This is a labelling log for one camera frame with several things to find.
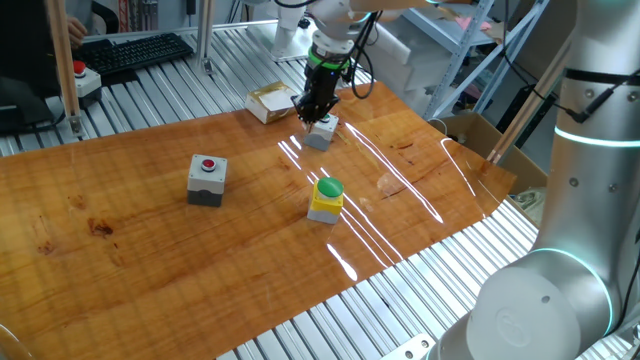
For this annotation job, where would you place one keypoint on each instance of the gold tissue pack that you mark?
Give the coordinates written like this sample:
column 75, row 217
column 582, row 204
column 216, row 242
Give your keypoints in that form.
column 270, row 105

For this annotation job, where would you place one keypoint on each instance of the glossy wood-grain mat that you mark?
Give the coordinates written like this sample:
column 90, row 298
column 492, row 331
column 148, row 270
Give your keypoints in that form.
column 150, row 260

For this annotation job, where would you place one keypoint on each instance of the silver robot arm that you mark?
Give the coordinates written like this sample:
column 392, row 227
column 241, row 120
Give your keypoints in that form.
column 590, row 200

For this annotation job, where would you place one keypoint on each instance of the wooden pole with bracket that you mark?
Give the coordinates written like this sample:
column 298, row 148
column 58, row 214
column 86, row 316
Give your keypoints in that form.
column 65, row 65

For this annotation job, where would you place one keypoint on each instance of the white stand on plate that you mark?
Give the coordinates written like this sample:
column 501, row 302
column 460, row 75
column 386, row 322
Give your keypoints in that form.
column 287, row 40

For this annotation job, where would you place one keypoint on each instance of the bystander bare hand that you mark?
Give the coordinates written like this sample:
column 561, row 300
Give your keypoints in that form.
column 76, row 32

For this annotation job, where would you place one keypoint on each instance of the red emergency stop box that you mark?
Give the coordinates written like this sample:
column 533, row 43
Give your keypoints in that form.
column 90, row 82

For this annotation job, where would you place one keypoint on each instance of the grey metal shelf rack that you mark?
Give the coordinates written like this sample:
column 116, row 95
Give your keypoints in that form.
column 462, row 55

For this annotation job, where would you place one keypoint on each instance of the black keyboard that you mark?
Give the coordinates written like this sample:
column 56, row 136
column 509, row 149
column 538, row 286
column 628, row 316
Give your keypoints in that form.
column 135, row 52

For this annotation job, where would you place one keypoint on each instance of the cardboard box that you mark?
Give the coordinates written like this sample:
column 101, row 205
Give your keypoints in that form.
column 480, row 135

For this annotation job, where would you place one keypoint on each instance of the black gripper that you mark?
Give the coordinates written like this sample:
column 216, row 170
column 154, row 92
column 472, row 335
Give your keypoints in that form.
column 320, row 82

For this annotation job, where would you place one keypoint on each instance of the upright aluminium post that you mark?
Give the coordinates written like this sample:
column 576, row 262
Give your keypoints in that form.
column 205, row 30

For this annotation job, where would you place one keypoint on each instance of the yellow box green mushroom button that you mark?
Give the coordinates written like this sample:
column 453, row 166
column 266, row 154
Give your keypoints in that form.
column 325, row 205

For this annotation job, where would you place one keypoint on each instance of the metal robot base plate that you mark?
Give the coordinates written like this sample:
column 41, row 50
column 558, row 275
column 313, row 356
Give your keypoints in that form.
column 410, row 350

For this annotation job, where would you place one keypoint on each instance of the white foam blocks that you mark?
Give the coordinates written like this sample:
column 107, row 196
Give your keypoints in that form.
column 400, row 60

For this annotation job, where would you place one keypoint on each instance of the grey box red button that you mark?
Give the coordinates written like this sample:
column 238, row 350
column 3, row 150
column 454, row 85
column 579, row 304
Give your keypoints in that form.
column 205, row 182

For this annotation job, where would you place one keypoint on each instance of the grey box small green button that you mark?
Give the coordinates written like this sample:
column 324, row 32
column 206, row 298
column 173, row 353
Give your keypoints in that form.
column 320, row 137

